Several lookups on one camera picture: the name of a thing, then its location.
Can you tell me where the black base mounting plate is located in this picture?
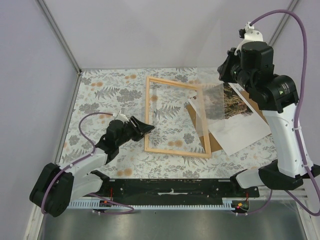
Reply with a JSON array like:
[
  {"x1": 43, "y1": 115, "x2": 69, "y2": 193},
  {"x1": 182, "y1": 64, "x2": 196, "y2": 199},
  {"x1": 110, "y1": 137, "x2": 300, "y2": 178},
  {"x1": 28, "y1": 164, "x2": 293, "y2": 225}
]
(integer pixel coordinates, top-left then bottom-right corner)
[{"x1": 95, "y1": 178, "x2": 260, "y2": 201}]

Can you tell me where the light wooden picture frame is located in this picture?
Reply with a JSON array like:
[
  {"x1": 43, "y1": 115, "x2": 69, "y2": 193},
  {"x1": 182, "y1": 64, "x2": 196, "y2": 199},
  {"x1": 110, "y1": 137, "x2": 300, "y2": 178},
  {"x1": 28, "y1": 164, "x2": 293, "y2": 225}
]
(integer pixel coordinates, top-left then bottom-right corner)
[{"x1": 144, "y1": 76, "x2": 212, "y2": 159}]

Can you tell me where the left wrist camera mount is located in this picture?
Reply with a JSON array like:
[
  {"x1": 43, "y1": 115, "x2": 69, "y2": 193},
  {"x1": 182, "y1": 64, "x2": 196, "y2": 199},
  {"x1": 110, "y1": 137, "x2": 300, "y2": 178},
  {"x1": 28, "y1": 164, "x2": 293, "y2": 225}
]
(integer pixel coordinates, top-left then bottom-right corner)
[{"x1": 112, "y1": 110, "x2": 129, "y2": 123}]

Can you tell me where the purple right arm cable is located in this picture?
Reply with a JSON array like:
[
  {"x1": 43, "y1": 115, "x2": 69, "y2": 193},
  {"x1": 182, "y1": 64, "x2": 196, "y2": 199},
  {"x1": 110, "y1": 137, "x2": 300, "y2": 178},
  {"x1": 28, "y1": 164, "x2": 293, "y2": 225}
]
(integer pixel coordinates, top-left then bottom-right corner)
[{"x1": 234, "y1": 9, "x2": 320, "y2": 217}]

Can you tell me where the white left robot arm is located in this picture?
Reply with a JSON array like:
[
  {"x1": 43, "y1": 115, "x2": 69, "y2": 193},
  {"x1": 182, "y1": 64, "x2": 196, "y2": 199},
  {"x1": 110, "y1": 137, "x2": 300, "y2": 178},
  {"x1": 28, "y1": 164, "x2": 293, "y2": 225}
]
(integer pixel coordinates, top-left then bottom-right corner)
[{"x1": 29, "y1": 114, "x2": 155, "y2": 217}]

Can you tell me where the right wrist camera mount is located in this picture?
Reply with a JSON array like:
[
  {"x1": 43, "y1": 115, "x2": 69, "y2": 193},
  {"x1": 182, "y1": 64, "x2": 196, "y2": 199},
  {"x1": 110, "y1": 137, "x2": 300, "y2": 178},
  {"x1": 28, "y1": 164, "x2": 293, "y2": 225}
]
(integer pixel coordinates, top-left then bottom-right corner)
[{"x1": 236, "y1": 21, "x2": 264, "y2": 51}]

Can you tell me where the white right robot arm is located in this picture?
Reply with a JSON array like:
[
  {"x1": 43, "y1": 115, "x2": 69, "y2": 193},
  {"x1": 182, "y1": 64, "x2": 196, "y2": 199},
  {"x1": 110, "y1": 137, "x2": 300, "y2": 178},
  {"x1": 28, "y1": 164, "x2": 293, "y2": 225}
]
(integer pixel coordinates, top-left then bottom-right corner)
[{"x1": 217, "y1": 41, "x2": 320, "y2": 197}]

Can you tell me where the white slotted cable duct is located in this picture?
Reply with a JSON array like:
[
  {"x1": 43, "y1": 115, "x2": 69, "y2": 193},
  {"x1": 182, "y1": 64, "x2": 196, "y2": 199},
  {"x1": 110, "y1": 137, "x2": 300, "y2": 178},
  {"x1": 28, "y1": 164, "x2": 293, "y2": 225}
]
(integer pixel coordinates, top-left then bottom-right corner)
[{"x1": 67, "y1": 197, "x2": 237, "y2": 210}]

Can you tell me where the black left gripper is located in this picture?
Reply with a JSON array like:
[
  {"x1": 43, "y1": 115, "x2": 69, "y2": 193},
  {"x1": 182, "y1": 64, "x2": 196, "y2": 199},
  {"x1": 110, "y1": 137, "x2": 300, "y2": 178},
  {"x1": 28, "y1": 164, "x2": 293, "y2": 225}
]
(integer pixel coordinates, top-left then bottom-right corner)
[{"x1": 116, "y1": 115, "x2": 155, "y2": 147}]

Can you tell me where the floral patterned table mat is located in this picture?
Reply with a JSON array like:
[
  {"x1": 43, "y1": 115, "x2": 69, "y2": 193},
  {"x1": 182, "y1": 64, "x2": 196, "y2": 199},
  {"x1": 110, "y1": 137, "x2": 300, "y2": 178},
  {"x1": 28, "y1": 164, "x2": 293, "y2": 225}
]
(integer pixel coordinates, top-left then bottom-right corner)
[{"x1": 59, "y1": 67, "x2": 277, "y2": 179}]

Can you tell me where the landscape photo print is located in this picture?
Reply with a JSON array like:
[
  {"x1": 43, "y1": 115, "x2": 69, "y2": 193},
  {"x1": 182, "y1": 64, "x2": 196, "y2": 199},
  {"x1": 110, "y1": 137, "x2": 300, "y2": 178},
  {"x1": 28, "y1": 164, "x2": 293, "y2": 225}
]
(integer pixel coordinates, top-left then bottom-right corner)
[{"x1": 188, "y1": 83, "x2": 271, "y2": 156}]

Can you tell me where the aluminium frame post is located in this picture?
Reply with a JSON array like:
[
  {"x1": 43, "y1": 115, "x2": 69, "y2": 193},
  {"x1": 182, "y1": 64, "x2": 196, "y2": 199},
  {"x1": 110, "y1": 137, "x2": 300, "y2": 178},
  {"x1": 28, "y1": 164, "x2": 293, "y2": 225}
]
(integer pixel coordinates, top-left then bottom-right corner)
[
  {"x1": 268, "y1": 0, "x2": 301, "y2": 47},
  {"x1": 37, "y1": 0, "x2": 83, "y2": 74}
]

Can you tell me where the right aluminium frame post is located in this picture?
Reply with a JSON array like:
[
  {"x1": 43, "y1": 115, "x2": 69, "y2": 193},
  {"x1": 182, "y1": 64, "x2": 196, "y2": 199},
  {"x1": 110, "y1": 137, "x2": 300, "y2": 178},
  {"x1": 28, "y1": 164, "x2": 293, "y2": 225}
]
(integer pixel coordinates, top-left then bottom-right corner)
[{"x1": 268, "y1": 0, "x2": 301, "y2": 47}]

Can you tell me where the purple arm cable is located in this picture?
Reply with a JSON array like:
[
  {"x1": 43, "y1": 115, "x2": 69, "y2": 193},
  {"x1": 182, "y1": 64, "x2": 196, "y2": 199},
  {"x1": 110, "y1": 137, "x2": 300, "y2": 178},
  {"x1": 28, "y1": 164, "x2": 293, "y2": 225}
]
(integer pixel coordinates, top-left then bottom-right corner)
[
  {"x1": 234, "y1": 9, "x2": 320, "y2": 217},
  {"x1": 39, "y1": 112, "x2": 137, "y2": 216}
]

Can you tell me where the left aluminium frame post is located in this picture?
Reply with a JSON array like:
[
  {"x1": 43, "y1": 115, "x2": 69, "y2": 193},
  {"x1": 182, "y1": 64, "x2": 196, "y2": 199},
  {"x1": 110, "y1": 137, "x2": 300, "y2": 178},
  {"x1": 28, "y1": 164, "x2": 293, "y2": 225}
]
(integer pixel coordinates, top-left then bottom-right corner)
[{"x1": 37, "y1": 0, "x2": 83, "y2": 74}]

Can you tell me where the aluminium front rail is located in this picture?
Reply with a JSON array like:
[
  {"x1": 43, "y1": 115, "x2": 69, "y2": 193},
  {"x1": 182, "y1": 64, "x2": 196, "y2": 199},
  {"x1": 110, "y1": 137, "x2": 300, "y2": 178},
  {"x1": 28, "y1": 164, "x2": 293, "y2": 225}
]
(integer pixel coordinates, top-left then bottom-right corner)
[{"x1": 37, "y1": 177, "x2": 310, "y2": 201}]

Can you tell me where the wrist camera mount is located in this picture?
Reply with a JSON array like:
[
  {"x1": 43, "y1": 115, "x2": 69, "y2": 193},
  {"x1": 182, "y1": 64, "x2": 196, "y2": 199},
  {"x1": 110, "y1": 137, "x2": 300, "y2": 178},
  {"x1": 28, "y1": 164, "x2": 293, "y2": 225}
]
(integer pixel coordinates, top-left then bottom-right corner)
[
  {"x1": 112, "y1": 110, "x2": 129, "y2": 123},
  {"x1": 236, "y1": 21, "x2": 264, "y2": 51}
]

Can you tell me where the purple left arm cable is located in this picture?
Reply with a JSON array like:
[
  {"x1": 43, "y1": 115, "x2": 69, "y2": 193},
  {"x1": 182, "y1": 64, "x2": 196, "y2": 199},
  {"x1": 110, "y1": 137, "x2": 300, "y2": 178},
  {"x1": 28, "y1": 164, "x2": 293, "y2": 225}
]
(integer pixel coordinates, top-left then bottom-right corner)
[{"x1": 39, "y1": 112, "x2": 137, "y2": 216}]

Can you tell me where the brown cardboard backing board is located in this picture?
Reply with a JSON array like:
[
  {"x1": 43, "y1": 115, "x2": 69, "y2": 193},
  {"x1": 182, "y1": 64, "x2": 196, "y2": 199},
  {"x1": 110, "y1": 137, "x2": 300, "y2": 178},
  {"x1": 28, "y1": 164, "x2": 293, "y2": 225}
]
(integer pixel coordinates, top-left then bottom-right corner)
[{"x1": 185, "y1": 91, "x2": 272, "y2": 154}]

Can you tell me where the clear acrylic sheet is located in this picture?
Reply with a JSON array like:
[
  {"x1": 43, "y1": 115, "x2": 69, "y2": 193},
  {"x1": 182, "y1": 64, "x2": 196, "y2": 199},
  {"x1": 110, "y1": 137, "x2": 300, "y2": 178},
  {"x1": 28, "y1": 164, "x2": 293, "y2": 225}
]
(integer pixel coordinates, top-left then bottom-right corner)
[{"x1": 188, "y1": 83, "x2": 225, "y2": 137}]

